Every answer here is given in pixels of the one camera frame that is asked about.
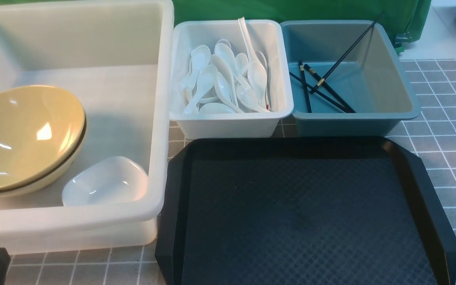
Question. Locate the metal clamp on backdrop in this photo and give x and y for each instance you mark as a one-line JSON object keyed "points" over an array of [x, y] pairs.
{"points": [[402, 39]]}

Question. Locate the white spoon left in bin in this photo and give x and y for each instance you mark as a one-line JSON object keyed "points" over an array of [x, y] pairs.
{"points": [[205, 81]]}

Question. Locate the black chopstick leaning in bin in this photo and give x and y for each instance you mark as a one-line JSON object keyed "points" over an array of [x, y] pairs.
{"points": [[330, 71]]}

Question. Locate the large white plastic bin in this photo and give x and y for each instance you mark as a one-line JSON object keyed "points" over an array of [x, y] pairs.
{"points": [[115, 57]]}

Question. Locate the grey checked table mat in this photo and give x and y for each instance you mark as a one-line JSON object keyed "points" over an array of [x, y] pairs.
{"points": [[431, 135]]}

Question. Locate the black chopstick gold band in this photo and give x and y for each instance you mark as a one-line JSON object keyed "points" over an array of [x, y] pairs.
{"points": [[328, 88]]}

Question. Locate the white spoon upright in bin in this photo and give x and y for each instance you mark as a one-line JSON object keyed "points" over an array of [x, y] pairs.
{"points": [[257, 74]]}

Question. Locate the black serving tray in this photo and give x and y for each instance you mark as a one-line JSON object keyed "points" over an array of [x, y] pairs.
{"points": [[302, 211]]}

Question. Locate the yellow-green noodle bowl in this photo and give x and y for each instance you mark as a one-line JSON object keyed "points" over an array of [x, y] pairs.
{"points": [[39, 127]]}

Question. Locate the white square dish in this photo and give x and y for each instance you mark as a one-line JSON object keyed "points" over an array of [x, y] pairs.
{"points": [[97, 190], [116, 166]]}

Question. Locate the yellow noodle bowl in bin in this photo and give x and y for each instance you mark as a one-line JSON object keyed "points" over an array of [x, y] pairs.
{"points": [[51, 177]]}

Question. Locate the teal chopstick bin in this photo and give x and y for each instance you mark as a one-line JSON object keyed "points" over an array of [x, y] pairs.
{"points": [[371, 79]]}

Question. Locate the white spoon bin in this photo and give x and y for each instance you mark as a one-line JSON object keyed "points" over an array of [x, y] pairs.
{"points": [[232, 122]]}

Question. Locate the white square dish in bin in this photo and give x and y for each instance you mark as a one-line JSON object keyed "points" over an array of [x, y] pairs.
{"points": [[97, 190]]}

